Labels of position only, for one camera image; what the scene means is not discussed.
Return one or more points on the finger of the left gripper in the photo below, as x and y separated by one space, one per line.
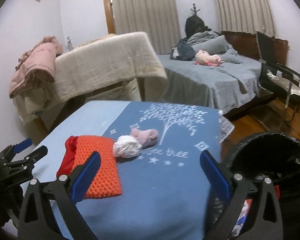
11 167
11 150

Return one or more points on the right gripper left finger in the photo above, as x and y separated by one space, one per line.
37 220

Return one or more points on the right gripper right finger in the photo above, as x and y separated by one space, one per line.
232 189

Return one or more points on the red knit gloves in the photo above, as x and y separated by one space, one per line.
69 157

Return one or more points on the white tissue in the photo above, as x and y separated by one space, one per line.
127 147

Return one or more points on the pink sock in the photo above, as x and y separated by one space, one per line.
146 138

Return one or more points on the black bin with liner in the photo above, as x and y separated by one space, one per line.
266 155

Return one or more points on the pink padded jacket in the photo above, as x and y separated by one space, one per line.
36 66

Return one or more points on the blue tree-print table cloth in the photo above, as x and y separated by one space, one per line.
164 190

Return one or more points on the grey quilted pad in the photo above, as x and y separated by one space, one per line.
227 128

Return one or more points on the silver seat cushion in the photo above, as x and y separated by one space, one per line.
285 87

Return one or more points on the black office chair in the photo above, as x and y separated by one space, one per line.
269 61

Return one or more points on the bed with grey sheet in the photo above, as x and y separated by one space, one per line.
227 87

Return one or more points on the beige quilt over rack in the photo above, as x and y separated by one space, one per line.
107 62

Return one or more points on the pink plush toy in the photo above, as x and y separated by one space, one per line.
205 59

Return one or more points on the wooden headboard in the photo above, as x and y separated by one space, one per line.
246 45

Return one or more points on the grey duvet pile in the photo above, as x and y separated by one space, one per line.
214 44

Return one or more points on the dark grey garment on bed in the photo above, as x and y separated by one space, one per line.
182 51

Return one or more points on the left beige curtain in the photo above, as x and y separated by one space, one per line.
158 18

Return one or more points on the beige curtain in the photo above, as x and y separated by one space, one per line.
245 16
158 18

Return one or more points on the coat stand with black coat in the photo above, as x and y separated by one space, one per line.
194 24

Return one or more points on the right beige curtain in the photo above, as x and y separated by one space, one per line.
245 16

